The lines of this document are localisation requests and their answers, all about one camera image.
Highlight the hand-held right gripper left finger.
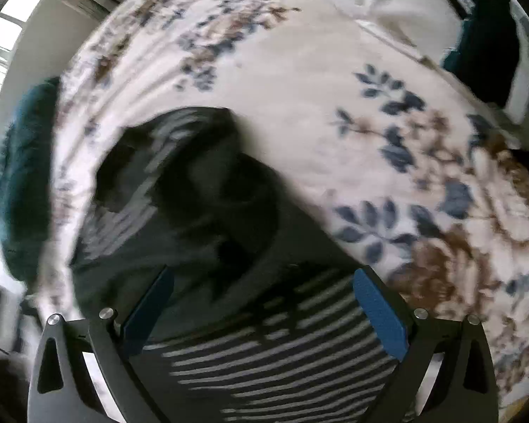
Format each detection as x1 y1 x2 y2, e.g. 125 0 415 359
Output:
28 265 176 423

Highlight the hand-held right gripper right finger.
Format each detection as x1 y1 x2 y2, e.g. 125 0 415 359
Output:
352 265 500 423

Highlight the dark knit sweater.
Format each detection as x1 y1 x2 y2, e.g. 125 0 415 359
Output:
68 106 402 423

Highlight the teal fuzzy cloth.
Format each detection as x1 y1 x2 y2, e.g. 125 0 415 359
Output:
0 77 62 283

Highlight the floral fleece blanket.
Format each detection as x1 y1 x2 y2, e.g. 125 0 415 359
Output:
24 0 529 423

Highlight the teal garment with white trim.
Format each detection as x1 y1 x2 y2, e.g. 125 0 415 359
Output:
436 0 529 111

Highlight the white cloth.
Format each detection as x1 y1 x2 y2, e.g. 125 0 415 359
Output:
366 0 463 67

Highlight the window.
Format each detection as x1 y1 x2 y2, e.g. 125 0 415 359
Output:
0 0 45 142

